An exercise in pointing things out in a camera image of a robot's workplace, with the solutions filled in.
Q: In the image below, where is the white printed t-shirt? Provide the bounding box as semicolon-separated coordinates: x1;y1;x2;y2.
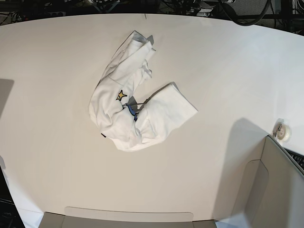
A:
88;31;197;152

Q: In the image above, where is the grey cardboard box bottom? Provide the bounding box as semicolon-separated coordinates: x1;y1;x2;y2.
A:
39;207;216;228

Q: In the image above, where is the grey cardboard box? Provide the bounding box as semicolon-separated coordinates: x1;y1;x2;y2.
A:
244;136;304;228
39;207;216;228

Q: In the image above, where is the clear tape roll dispenser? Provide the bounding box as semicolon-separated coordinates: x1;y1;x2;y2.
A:
272;118;292;143

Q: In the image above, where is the grey cardboard box right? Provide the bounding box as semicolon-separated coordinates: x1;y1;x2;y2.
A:
244;136;304;228

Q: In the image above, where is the black keyboard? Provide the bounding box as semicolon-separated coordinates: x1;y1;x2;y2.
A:
284;148;304;170

